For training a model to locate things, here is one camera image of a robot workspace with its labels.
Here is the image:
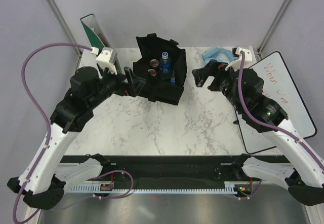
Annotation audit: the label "Red Bull can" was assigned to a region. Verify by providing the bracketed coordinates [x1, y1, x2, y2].
[149, 59, 159, 69]
[148, 68, 157, 77]

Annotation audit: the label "aluminium frame post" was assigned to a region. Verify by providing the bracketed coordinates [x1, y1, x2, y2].
[35, 0, 83, 56]
[257, 0, 293, 57]

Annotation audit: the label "black canvas bag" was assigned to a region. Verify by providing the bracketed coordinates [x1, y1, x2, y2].
[133, 33, 187, 105]

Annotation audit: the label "light blue headphones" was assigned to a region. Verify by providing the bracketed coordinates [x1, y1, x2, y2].
[201, 47, 234, 64]

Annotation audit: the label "green file holder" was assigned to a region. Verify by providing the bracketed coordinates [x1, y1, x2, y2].
[80, 14, 113, 51]

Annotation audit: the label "blue label water bottle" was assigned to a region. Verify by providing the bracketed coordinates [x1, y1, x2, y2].
[170, 71, 176, 86]

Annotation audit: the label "right aluminium frame post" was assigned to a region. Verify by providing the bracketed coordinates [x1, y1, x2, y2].
[257, 0, 293, 57]

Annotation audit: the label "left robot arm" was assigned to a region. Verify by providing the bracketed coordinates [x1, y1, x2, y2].
[7, 66, 146, 210]

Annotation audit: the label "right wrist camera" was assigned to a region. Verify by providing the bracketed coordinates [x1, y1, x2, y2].
[225, 46, 253, 71]

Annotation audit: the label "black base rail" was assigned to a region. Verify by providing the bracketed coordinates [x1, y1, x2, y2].
[60, 154, 292, 191]

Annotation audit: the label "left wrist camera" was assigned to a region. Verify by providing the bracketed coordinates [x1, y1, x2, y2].
[91, 47, 117, 74]

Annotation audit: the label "whiteboard with red writing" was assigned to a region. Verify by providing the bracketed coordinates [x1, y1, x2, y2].
[237, 51, 317, 155]

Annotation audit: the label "white cable duct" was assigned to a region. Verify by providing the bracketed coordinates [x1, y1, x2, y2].
[67, 181, 253, 195]

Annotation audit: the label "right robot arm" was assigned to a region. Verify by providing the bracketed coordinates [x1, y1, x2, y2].
[192, 60, 323, 206]

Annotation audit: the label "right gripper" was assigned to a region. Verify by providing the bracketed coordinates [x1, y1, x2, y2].
[192, 58, 245, 111]

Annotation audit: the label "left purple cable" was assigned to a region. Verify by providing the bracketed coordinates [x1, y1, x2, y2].
[12, 43, 135, 222]

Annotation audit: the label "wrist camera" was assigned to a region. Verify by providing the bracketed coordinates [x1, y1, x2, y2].
[225, 46, 253, 71]
[91, 47, 117, 74]

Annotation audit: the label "left aluminium frame post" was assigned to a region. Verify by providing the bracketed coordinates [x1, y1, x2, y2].
[35, 0, 83, 56]

